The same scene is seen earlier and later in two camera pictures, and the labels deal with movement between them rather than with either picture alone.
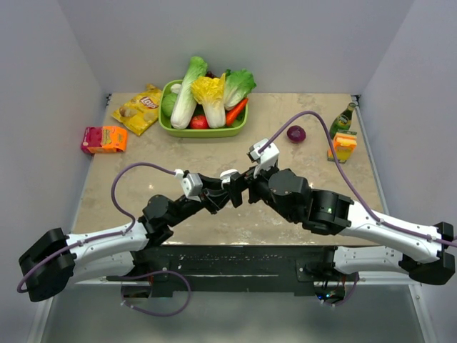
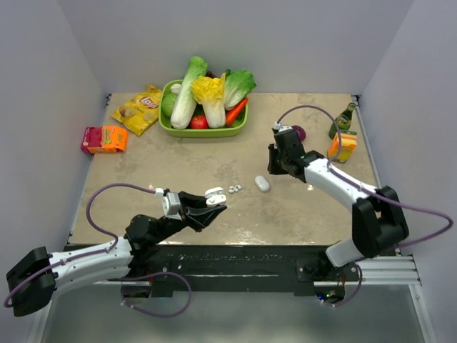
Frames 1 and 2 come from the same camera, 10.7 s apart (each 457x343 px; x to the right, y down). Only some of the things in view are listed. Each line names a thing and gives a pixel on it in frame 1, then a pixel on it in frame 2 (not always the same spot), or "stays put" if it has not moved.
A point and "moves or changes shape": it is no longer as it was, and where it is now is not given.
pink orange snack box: [108, 139] stays put
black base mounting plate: [187, 271] stays put
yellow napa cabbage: [210, 93] stays put
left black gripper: [210, 202] to [198, 216]
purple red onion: [296, 133] stays put
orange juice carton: [343, 143] stays put
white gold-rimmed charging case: [225, 176] moves or changes shape
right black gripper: [238, 183] to [273, 168]
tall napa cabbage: [186, 103] stays put
